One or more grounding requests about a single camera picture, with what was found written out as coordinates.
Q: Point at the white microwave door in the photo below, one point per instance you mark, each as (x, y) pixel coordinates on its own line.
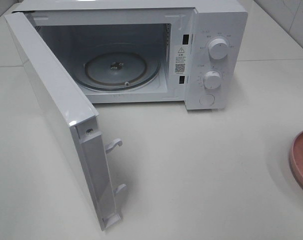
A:
(72, 119)

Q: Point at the glass microwave turntable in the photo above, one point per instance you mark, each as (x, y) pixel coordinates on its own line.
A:
(115, 67)

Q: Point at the round white door button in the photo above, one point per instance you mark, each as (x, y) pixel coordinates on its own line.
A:
(207, 100)

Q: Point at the upper white power knob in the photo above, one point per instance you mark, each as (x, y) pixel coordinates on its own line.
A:
(218, 48)

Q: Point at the white timer knob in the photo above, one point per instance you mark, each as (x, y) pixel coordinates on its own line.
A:
(212, 80)

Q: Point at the white microwave oven body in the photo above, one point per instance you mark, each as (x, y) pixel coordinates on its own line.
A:
(176, 31)

